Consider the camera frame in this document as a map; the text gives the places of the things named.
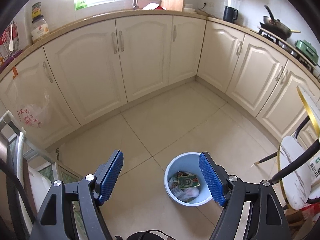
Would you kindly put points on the white spoon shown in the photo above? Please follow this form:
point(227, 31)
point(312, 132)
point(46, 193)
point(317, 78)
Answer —
point(11, 43)

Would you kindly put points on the black electric kettle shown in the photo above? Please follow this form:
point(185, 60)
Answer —
point(228, 14)

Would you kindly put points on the aluminium frame glass door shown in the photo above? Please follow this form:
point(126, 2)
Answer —
point(47, 170)

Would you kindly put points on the small yellow label jar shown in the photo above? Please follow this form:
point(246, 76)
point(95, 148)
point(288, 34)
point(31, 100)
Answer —
point(36, 10)

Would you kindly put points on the blue trash bin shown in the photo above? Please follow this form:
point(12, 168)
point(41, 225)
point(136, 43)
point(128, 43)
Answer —
point(175, 160)

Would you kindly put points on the black frying pan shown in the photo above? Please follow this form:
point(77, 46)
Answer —
point(277, 26)

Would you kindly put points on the green packet with red emblem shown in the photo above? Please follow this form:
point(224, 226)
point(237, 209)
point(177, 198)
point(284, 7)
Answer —
point(188, 181)

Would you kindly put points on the black gas stove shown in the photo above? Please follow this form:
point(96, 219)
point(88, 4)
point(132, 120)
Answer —
point(297, 55)

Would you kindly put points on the red plastic basket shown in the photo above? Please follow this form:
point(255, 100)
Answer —
point(153, 6)

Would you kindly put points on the cream lower cabinets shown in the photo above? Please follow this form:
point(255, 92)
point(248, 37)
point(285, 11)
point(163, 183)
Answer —
point(145, 55)

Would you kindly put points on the clear red print plastic bag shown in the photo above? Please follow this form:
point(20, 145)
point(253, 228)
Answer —
point(32, 112)

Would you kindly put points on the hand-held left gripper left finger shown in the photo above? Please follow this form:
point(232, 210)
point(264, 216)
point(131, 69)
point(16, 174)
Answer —
point(111, 177)

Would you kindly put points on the large clear jar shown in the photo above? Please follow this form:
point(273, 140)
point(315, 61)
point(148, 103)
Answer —
point(39, 31)

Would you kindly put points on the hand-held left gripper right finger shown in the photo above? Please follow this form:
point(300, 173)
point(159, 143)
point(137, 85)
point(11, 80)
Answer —
point(211, 180)

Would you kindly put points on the wooden cutting board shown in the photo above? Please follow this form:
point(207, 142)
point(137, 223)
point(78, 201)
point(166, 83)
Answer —
point(172, 1)

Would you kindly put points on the cardboard box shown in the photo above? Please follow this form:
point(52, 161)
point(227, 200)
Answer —
point(302, 222)

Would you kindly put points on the green electric cooking pot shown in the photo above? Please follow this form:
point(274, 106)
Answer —
point(308, 51)

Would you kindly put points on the small wall outlet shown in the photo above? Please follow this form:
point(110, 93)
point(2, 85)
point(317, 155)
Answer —
point(208, 4)

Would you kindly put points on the white sack with green print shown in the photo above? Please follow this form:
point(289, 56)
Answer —
point(315, 167)

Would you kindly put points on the round marble table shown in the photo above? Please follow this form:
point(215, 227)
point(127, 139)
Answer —
point(295, 175)

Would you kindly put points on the orange cabinet hook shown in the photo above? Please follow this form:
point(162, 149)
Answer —
point(15, 72)

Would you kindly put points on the stack of white bowls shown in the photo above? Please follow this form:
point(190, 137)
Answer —
point(190, 8)

